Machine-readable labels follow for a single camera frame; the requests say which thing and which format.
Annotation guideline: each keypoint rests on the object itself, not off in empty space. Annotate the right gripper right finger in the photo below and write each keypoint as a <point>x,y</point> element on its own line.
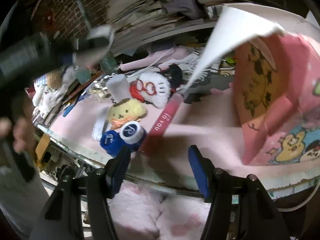
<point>257,216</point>

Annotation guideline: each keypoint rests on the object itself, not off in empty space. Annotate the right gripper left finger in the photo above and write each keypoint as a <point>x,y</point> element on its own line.
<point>60,218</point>

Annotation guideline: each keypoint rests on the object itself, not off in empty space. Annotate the white printed receipt slip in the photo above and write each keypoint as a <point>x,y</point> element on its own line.
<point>99,127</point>

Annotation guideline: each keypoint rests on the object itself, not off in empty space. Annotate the blue white contact lens case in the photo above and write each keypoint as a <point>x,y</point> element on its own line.
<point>132,134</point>

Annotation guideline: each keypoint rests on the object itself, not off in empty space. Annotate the pink tube to you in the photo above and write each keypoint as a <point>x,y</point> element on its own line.
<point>160,126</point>

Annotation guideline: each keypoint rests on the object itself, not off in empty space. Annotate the yellow pompompurin plush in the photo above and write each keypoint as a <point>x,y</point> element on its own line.
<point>125,111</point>

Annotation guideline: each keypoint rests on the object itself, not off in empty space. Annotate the white cylinder cup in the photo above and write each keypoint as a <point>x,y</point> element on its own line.
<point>119,88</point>

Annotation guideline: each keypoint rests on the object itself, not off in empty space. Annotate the grey sleeved forearm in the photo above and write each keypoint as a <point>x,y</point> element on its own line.
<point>22,193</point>

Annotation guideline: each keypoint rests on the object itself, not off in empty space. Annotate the person left hand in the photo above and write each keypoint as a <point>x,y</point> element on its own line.
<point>22,130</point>

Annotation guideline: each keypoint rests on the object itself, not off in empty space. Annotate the pink fluffy seat cushion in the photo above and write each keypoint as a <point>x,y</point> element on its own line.
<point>142,213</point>

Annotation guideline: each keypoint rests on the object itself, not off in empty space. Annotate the blue flat sachet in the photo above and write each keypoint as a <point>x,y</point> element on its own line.
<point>67,110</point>

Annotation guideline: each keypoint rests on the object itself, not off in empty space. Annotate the clear bottle teal cap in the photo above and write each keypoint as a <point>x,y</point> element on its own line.
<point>108,64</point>

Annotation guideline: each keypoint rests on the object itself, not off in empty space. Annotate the white plush red glasses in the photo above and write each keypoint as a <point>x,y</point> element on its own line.
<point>151,87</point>

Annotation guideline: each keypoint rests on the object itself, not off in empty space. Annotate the stack of books and papers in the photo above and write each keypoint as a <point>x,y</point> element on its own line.
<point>155,26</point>

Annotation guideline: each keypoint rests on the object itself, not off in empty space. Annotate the pink cartoon box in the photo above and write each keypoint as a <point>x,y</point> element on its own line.
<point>276,93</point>

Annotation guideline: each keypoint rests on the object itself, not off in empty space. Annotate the pink hairbrush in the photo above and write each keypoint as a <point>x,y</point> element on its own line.
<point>160,56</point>

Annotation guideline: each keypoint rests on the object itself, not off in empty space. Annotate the purple grey cloth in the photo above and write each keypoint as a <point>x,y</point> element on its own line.
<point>188,8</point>

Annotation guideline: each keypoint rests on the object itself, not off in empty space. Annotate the green pipe on wall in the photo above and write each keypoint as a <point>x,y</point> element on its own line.
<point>84,14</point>

